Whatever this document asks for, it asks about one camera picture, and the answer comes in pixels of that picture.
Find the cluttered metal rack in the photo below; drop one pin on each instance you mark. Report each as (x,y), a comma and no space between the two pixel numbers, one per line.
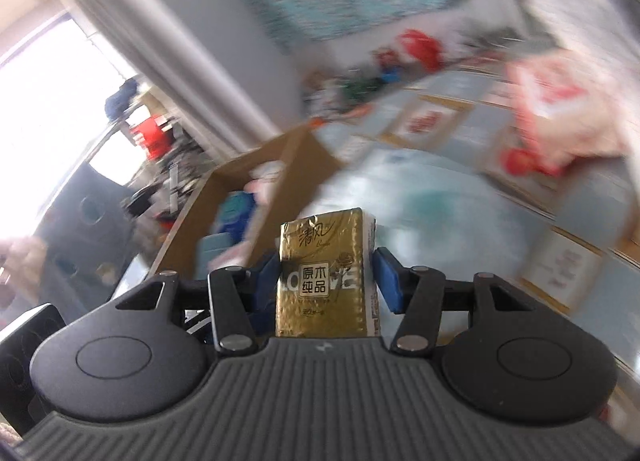
(175,176)

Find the clear plastic bag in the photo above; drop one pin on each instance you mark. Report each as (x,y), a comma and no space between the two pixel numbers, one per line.
(440,211)

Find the red plastic jug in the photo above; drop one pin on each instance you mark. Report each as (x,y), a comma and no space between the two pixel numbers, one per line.
(420,48)

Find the cardboard box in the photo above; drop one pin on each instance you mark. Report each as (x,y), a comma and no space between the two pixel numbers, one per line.
(300,161)

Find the orange small object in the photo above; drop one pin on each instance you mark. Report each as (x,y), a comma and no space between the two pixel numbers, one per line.
(315,123)

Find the gold tissue packet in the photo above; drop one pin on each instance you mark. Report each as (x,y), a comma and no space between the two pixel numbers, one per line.
(320,261)

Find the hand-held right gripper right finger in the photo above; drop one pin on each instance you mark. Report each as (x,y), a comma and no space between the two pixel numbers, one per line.
(387,281)

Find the person's left forearm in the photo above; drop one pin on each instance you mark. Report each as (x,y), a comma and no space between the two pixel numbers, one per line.
(20,258)

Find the blue small container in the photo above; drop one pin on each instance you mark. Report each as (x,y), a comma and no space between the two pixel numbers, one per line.
(392,76)

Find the pink tissue pack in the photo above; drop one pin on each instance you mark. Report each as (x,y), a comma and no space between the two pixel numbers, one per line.
(265,178)

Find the red white small box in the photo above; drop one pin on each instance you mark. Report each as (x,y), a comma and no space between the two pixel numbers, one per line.
(385,58)

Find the red white tissue pack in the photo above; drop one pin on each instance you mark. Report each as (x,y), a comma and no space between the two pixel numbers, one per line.
(550,91)

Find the blue tissue packet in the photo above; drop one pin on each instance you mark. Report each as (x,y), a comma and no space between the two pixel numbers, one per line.
(235,213)

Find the red plastic crate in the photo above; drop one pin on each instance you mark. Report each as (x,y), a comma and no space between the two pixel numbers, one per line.
(149,135)

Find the white curtain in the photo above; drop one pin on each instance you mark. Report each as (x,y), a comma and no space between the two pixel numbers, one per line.
(150,31)

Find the white cloth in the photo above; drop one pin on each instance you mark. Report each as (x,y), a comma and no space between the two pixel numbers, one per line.
(600,16)

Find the green bottles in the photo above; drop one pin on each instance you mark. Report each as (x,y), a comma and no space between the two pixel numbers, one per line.
(362,85)

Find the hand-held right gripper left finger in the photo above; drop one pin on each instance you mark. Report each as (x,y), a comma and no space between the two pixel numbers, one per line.
(267,283)

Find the blue hanging clothing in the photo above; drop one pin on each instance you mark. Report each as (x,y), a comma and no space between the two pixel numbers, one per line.
(120,98)

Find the dark grey fabric box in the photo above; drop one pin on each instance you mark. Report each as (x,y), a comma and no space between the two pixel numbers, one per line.
(85,241)

